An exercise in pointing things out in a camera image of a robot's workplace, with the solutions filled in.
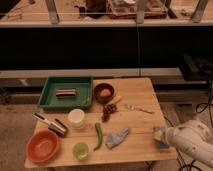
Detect white cup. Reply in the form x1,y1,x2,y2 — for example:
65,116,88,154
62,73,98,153
68,109,85,129

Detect blue sponge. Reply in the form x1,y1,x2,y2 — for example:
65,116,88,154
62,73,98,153
153,127,169,149

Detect black cable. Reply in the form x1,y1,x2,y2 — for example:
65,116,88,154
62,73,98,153
163,79,213,171

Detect orange ball in bowl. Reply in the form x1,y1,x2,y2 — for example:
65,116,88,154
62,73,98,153
100,89,111,97

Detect dark brown bowl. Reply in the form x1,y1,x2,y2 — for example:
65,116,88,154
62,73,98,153
94,83,115,104

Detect blue grey cloth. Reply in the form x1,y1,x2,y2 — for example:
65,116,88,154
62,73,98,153
105,128,130,149

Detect green chili pepper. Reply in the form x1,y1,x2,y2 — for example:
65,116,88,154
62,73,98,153
93,123,103,151

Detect dark red grape bunch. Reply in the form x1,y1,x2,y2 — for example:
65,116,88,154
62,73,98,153
102,104,117,122

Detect silver fork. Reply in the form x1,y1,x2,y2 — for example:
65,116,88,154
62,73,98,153
125,104,154,114

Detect orange bowl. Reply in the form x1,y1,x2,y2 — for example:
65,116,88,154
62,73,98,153
25,130,60,163

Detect striped block in tray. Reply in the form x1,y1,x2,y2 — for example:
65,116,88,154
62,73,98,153
56,89,77,98

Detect green plastic cup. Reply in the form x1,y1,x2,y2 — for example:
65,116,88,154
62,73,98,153
72,142,89,161

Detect green plastic tray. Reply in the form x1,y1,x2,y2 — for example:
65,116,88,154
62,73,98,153
38,76,93,111

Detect yellow banana piece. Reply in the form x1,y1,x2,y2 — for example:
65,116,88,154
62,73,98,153
109,95,122,105

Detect metal cheese grater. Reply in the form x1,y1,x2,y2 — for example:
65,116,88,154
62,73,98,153
33,113,68,137

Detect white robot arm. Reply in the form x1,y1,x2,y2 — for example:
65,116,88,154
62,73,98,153
164,120,213,168

